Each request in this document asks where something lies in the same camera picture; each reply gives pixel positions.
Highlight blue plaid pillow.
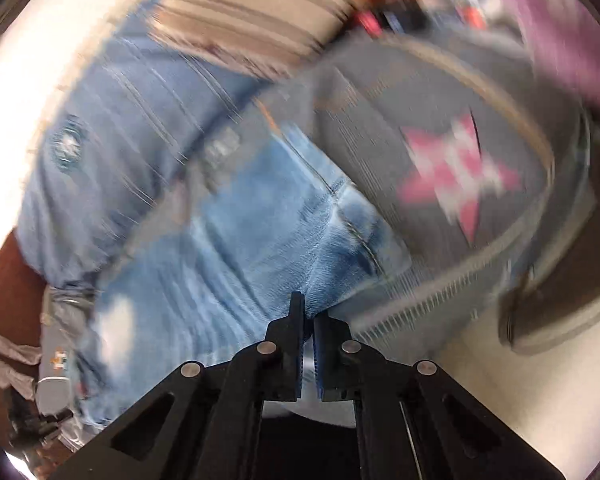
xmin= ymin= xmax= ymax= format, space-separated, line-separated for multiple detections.
xmin=19 ymin=0 xmax=263 ymax=283

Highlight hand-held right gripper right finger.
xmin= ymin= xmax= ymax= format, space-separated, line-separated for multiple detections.
xmin=313 ymin=315 xmax=567 ymax=480

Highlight grey star printed duvet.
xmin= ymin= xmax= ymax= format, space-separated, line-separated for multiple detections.
xmin=30 ymin=35 xmax=599 ymax=441

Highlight brown headboard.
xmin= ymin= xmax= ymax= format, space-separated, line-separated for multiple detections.
xmin=0 ymin=230 xmax=47 ymax=347

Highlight grey cloth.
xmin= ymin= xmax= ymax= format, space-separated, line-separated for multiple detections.
xmin=0 ymin=324 xmax=42 ymax=402

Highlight dark object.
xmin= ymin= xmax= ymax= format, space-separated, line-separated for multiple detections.
xmin=497 ymin=125 xmax=600 ymax=357

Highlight purple cloth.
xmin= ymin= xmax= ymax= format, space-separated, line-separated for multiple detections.
xmin=500 ymin=0 xmax=600 ymax=117

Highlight beige striped pillow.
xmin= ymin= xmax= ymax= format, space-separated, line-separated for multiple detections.
xmin=149 ymin=0 xmax=367 ymax=82

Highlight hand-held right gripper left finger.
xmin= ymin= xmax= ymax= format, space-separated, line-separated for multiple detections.
xmin=47 ymin=291 xmax=306 ymax=480

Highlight light blue denim pants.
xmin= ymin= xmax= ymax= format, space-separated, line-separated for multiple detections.
xmin=77 ymin=125 xmax=414 ymax=432

